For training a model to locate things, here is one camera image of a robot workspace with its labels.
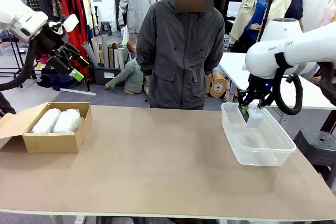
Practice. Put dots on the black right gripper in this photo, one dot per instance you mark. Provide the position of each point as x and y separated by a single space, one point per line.
261 87

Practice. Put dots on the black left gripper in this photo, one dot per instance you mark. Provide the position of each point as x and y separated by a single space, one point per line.
51 41

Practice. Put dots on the small white box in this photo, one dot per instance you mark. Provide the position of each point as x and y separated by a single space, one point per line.
254 119

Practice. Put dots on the bubble clock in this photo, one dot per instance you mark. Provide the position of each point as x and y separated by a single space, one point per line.
69 121
46 121

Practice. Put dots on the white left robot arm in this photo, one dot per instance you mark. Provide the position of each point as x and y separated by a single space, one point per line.
15 14

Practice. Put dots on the person's left forearm grey sleeve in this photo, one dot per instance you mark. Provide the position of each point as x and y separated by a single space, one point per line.
215 64

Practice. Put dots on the person's right forearm grey sleeve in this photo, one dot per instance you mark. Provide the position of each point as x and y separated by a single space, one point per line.
144 68

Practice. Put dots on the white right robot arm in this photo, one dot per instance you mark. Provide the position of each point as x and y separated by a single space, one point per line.
267 56

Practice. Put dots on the red hanging dress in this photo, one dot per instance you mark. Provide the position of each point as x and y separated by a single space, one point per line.
80 40

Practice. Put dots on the grey leaning paper roll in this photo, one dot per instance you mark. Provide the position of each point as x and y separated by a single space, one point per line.
90 54

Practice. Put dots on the dark blue cloth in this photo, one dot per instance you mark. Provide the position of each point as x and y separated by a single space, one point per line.
52 81

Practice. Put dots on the beige paper roll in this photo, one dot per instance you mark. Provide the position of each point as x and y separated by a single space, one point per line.
96 48

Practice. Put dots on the white bar on floor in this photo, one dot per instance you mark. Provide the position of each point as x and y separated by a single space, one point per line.
78 92

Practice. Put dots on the white work table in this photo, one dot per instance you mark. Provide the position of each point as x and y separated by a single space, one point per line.
236 69

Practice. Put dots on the tall grey paper tube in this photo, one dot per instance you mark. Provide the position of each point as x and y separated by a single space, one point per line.
105 51

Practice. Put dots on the tape rolls in background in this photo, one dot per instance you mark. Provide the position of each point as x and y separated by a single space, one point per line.
218 87

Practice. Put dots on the dark storage bin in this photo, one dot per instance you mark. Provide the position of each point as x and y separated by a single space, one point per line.
105 75

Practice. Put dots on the brown paper tube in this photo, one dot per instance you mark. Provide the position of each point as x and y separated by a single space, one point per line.
111 58

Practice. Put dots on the white paper roll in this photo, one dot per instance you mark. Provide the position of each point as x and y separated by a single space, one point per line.
121 58
116 60

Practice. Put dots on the small grey stool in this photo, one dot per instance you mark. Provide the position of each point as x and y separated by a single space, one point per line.
106 27

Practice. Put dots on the small brown cardboard box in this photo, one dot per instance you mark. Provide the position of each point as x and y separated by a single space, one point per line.
208 83

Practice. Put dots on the clear plastic container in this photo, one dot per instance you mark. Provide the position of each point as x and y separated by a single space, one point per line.
262 153

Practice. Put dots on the black hanging garment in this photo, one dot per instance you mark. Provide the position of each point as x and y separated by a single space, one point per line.
46 3

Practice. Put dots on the bare mannequin legs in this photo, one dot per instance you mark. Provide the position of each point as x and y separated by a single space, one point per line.
316 79

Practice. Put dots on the mannequin in green top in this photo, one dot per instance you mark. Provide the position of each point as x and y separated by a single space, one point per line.
131 74

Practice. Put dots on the black plastic stool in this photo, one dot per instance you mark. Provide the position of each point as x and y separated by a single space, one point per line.
317 142

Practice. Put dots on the bystander arm in dark sleeve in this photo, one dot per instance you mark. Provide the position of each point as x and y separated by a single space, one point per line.
5 103

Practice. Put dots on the open cardboard box with flap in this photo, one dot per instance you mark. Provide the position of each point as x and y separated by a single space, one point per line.
52 142

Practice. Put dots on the person in light grey hoodie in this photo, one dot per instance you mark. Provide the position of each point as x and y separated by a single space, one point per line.
136 3

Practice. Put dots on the person in dark grey jacket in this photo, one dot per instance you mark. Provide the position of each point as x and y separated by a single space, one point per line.
181 51

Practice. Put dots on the white monitor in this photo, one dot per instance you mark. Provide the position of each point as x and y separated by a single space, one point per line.
232 9

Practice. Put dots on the pink garment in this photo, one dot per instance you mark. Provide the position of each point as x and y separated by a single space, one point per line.
329 11

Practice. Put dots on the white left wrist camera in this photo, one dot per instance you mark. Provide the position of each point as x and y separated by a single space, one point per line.
71 22

